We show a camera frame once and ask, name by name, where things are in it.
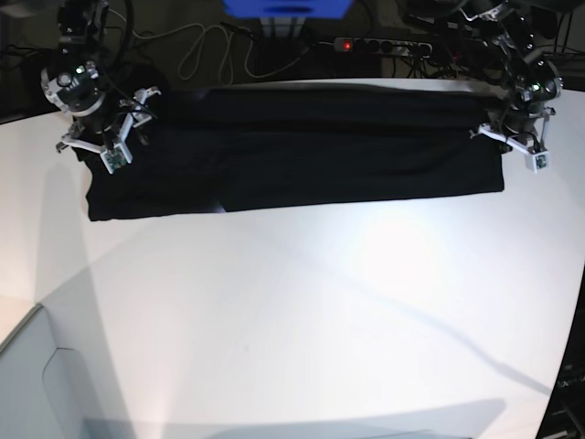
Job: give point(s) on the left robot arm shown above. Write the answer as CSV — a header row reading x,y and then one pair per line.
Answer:
x,y
530,81

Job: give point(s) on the black T-shirt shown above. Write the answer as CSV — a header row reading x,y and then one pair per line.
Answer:
x,y
237,149

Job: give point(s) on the blue box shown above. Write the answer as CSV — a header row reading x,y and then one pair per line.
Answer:
x,y
329,9

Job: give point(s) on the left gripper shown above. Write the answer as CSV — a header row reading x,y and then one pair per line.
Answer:
x,y
525,132

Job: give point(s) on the grey power strip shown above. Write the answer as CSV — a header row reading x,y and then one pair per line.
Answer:
x,y
384,47

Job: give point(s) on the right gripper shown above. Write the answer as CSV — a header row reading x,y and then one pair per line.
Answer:
x,y
114,128

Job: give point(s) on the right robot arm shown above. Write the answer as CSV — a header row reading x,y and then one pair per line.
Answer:
x,y
82,80

